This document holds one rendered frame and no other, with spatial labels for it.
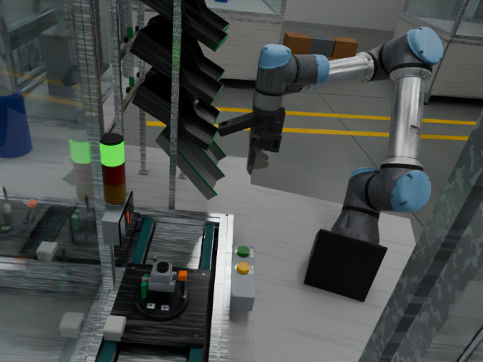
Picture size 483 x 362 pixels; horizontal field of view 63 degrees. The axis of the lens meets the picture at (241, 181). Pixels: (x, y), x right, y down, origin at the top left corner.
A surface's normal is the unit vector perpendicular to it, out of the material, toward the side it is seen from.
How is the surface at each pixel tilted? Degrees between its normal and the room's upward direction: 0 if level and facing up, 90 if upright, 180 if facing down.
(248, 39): 90
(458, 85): 90
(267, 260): 0
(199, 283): 0
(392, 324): 90
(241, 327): 0
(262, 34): 90
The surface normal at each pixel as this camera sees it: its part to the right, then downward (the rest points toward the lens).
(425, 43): 0.44, -0.16
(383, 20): 0.14, 0.56
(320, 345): 0.12, -0.83
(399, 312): -0.99, -0.11
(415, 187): 0.40, 0.10
